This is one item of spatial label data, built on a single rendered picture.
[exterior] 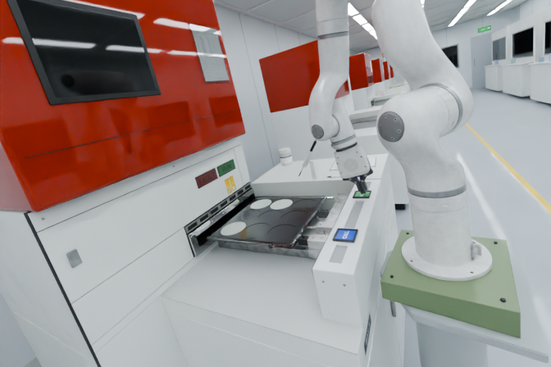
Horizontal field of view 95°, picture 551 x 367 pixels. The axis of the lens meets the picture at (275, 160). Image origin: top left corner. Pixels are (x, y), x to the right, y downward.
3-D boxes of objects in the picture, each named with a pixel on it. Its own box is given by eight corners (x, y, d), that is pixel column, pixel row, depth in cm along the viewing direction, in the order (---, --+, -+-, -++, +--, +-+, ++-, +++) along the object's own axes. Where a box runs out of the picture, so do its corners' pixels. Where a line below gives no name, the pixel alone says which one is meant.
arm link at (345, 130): (345, 139, 79) (359, 131, 85) (330, 100, 78) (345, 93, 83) (325, 145, 86) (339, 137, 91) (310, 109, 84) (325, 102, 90)
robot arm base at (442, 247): (492, 241, 65) (486, 173, 61) (493, 291, 51) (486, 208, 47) (410, 231, 77) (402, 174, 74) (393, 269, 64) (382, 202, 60)
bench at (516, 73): (521, 100, 649) (521, 16, 604) (500, 94, 800) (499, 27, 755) (583, 91, 595) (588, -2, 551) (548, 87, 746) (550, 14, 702)
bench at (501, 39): (497, 93, 834) (496, 29, 789) (484, 90, 984) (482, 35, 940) (542, 86, 780) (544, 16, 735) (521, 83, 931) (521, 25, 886)
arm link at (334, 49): (323, 33, 64) (330, 145, 76) (354, 30, 74) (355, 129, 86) (296, 38, 70) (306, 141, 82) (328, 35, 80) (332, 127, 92)
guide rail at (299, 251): (219, 246, 103) (217, 240, 103) (222, 244, 105) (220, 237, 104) (340, 262, 78) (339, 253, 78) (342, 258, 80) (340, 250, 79)
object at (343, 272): (321, 319, 60) (311, 269, 57) (361, 210, 107) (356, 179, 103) (362, 328, 56) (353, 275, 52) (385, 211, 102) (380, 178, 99)
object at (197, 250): (193, 256, 95) (186, 234, 93) (254, 204, 132) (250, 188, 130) (197, 257, 94) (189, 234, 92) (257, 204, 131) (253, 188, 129)
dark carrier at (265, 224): (210, 237, 97) (210, 236, 97) (257, 199, 126) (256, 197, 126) (290, 245, 80) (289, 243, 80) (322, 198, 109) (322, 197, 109)
